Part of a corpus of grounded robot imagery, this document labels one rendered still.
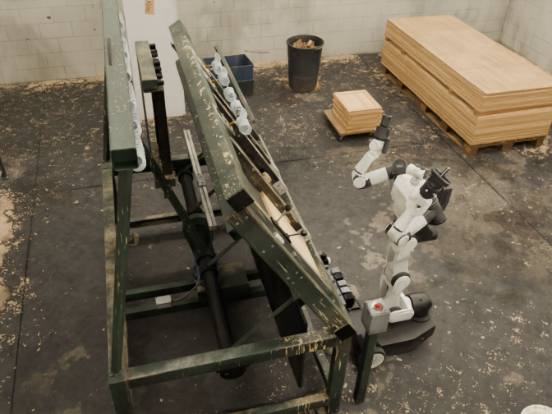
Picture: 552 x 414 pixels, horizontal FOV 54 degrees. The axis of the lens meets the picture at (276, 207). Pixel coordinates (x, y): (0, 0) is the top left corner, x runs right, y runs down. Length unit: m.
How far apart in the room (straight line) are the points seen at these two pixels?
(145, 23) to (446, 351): 4.62
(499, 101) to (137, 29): 4.07
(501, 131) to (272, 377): 4.06
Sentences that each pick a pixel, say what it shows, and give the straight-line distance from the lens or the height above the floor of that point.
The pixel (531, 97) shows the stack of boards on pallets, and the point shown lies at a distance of 6.79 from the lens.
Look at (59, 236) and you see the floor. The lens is 5.38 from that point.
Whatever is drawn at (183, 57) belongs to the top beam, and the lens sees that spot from 3.72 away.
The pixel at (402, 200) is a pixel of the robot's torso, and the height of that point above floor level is 1.33.
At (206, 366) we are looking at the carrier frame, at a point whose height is 0.76.
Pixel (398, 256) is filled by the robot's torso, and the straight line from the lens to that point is 3.70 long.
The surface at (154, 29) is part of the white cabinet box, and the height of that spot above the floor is 1.11.
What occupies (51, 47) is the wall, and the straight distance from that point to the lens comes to 8.20.
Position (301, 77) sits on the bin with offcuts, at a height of 0.22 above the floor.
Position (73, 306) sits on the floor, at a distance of 4.69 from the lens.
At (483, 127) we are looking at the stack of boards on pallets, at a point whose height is 0.36.
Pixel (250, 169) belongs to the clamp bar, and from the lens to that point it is 3.21.
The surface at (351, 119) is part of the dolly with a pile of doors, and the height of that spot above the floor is 0.30.
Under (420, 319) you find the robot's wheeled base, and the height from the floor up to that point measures 0.19.
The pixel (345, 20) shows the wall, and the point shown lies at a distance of 8.79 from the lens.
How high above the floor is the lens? 3.30
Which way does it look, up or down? 37 degrees down
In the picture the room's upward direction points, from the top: 2 degrees clockwise
